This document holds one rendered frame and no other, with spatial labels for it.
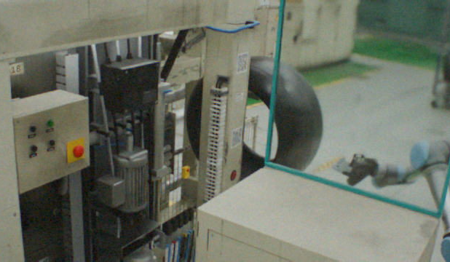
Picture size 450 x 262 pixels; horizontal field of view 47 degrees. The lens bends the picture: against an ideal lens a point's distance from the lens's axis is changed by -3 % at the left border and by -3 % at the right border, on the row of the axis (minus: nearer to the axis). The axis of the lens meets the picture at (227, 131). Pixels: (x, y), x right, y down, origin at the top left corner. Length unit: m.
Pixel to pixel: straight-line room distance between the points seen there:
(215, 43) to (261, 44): 4.91
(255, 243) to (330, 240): 0.18
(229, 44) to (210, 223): 0.75
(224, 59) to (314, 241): 0.86
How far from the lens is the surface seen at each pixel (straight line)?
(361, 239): 1.33
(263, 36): 6.79
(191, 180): 2.31
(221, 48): 1.91
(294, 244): 1.27
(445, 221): 2.22
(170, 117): 2.34
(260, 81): 2.09
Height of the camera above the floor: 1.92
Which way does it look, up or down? 20 degrees down
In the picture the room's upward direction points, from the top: 4 degrees clockwise
